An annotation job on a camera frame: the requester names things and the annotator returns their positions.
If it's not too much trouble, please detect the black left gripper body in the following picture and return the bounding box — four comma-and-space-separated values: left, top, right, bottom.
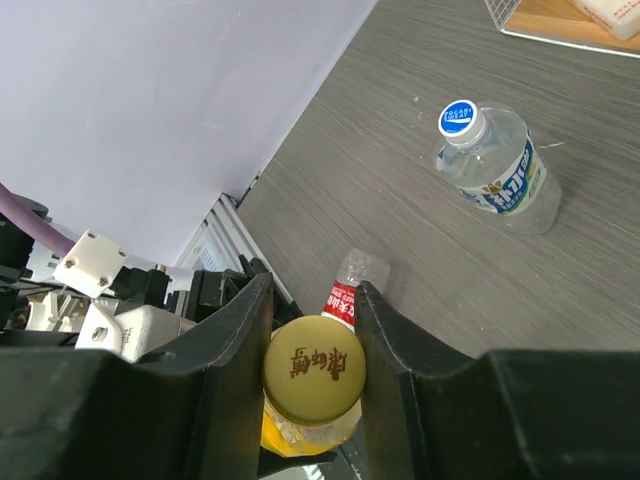
164, 254, 296, 321

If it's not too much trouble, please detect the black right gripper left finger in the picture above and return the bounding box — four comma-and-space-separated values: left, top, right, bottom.
1, 273, 274, 479

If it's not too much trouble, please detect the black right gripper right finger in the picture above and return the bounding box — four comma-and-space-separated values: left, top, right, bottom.
355, 282, 639, 479

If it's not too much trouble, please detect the yellow honey pomelo bottle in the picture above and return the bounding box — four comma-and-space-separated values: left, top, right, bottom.
260, 398, 362, 458

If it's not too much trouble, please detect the gold bottle cap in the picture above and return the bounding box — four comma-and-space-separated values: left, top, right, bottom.
263, 315, 366, 426

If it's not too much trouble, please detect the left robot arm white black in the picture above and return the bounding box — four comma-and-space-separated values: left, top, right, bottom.
1, 196, 272, 361

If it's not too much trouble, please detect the clear bottle red label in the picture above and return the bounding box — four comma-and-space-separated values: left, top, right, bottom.
321, 249, 390, 332

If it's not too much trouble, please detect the clear bottle blue white label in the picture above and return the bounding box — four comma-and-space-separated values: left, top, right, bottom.
433, 99, 562, 234

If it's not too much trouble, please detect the white pink soap box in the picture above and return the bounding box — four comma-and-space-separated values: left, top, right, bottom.
572, 0, 640, 41

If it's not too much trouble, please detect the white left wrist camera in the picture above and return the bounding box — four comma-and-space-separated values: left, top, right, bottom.
53, 230, 196, 362

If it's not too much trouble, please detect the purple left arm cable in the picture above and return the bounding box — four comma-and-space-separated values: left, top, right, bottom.
0, 182, 76, 256

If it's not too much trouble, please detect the white wire shelf rack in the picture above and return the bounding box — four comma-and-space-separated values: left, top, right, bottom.
485, 0, 639, 58

